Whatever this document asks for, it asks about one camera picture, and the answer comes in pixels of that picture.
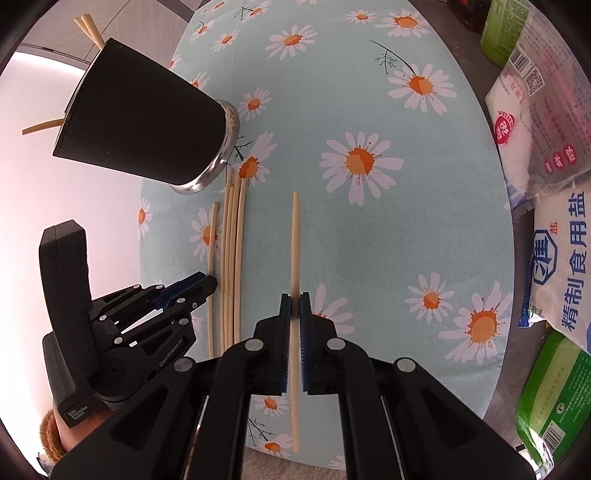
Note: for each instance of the green sugar bag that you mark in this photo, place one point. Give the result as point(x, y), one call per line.
point(558, 406)

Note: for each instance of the person's left forearm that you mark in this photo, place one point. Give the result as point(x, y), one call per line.
point(51, 438)

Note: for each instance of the pink and clear sugar bag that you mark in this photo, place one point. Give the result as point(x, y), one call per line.
point(545, 115)

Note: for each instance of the green packet top right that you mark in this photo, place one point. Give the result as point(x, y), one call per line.
point(498, 32)

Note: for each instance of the blue and white salt bag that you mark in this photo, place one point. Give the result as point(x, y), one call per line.
point(568, 267)

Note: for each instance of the daisy print tablecloth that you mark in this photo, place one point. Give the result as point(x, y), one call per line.
point(369, 254)

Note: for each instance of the group of wooden chopsticks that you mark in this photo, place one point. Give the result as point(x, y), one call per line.
point(228, 258)

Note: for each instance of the black cylindrical utensil holder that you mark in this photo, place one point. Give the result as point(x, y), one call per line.
point(138, 120)

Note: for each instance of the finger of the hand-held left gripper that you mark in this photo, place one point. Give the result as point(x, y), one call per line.
point(210, 286)
point(180, 287)

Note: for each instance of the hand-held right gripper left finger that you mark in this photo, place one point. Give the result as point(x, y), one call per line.
point(286, 360)

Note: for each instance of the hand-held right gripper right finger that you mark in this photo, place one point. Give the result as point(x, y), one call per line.
point(304, 360)

